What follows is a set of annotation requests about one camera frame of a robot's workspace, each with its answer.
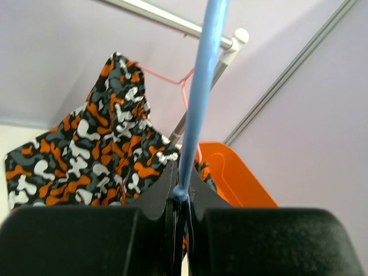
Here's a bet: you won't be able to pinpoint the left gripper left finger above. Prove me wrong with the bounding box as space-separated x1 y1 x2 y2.
1 162 178 275

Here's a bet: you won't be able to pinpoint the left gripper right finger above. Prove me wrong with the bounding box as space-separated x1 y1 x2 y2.
187 170 365 275

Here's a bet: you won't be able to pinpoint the blue wire hanger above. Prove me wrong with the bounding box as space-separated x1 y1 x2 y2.
172 0 229 204

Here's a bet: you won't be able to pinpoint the orange camouflage shorts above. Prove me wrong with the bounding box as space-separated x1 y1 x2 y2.
3 51 219 210

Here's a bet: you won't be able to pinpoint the pink wire hanger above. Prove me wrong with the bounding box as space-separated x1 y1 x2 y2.
136 63 194 144

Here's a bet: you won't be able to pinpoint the orange plastic basket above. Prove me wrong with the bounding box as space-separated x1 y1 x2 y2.
195 141 278 208

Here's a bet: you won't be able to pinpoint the silver clothes rack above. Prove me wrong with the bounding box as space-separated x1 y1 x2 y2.
100 0 250 144

